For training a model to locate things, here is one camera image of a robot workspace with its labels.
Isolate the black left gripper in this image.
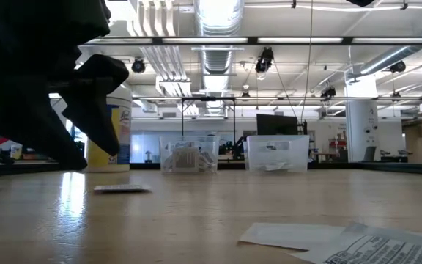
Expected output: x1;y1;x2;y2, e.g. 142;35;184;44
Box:
0;43;130;172

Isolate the clear plastic bin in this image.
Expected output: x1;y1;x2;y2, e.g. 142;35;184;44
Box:
158;134;221;174
245;134;310;175

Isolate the grey office chair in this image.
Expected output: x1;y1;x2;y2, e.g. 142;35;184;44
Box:
363;145;377;162

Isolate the silver ceiling air duct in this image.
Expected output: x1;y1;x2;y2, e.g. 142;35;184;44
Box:
194;0;245;118

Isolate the black overhead camera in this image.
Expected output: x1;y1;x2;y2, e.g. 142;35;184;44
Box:
254;46;275;74

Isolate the yellow disinfecting wipes canister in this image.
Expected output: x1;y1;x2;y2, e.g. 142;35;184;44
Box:
85;84;133;173

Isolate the black monitor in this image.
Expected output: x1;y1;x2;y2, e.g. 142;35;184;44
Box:
256;113;299;136

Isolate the black ceiling camera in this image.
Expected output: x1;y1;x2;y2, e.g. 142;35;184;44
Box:
320;86;337;100
388;60;407;73
130;58;147;74

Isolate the white round column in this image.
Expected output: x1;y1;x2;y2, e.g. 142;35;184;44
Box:
344;75;380;163

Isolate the grey round ceiling pipe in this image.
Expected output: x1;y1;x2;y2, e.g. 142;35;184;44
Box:
359;18;422;76

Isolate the plain white packet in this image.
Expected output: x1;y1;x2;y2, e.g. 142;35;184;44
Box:
238;223;346;252

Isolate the black background station frame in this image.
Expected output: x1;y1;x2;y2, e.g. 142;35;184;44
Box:
179;96;237;136

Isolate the white bandage wrapper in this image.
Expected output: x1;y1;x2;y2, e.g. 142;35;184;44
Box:
258;161;296;172

